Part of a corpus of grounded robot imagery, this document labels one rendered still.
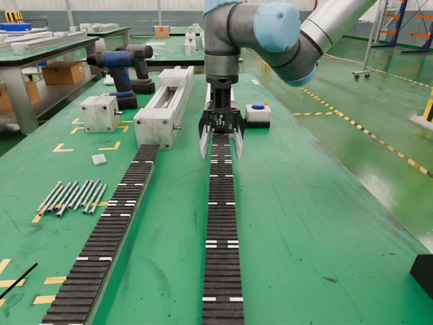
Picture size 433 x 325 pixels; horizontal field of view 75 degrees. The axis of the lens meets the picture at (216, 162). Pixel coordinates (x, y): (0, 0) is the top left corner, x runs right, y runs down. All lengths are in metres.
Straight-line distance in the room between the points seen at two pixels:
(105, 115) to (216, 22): 0.53
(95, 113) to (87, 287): 0.66
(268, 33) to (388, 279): 0.42
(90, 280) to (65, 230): 0.17
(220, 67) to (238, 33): 0.08
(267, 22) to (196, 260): 0.40
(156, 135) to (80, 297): 0.50
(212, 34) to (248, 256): 0.41
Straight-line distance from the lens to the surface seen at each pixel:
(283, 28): 0.51
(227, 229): 0.48
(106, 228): 0.52
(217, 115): 0.63
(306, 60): 0.63
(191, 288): 0.45
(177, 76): 1.18
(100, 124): 1.00
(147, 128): 0.81
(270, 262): 0.48
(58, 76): 4.62
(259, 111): 0.97
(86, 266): 0.47
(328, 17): 0.63
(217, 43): 0.59
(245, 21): 0.54
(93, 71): 5.25
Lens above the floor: 1.13
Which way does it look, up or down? 28 degrees down
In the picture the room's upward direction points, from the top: straight up
